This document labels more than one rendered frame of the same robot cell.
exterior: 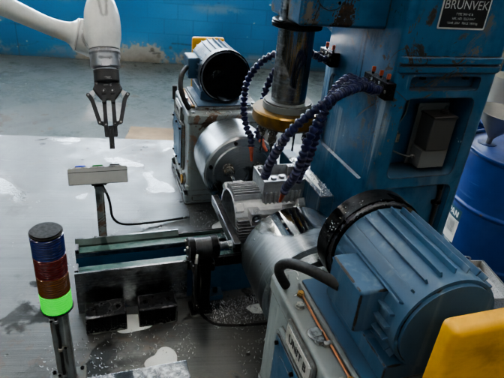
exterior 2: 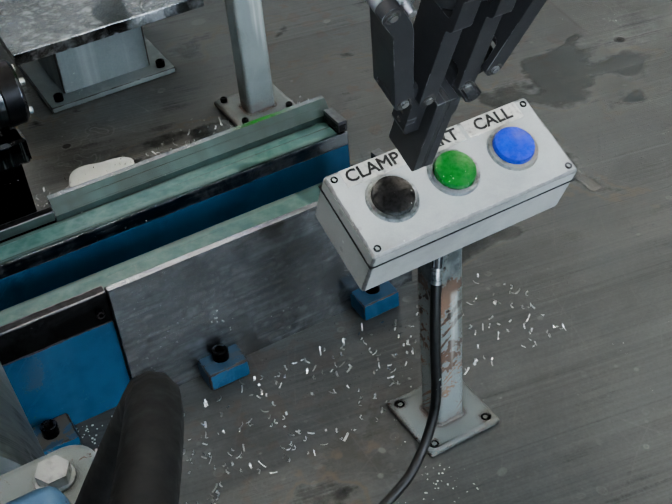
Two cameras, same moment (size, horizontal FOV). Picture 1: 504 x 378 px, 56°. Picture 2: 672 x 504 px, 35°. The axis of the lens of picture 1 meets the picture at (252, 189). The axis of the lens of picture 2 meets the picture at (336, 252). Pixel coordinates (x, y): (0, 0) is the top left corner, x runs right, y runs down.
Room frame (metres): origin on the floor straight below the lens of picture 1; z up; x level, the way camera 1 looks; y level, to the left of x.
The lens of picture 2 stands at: (1.86, 0.32, 1.50)
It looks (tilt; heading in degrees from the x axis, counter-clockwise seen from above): 39 degrees down; 173
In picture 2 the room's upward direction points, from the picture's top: 6 degrees counter-clockwise
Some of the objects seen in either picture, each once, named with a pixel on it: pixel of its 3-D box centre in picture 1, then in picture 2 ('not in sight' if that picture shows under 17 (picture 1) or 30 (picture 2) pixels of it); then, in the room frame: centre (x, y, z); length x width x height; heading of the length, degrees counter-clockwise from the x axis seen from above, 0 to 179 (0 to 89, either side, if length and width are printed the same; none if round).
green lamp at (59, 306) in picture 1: (55, 298); not in sight; (0.71, 0.37, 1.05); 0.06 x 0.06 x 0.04
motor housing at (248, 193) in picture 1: (261, 212); not in sight; (1.18, -0.03, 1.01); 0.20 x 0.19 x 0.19; 110
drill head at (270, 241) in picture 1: (307, 278); not in sight; (0.87, -0.15, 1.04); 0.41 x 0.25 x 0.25; 20
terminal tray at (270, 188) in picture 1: (277, 183); not in sight; (1.19, -0.07, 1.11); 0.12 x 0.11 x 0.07; 110
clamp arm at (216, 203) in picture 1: (224, 221); not in sight; (1.11, 0.07, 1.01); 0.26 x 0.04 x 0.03; 20
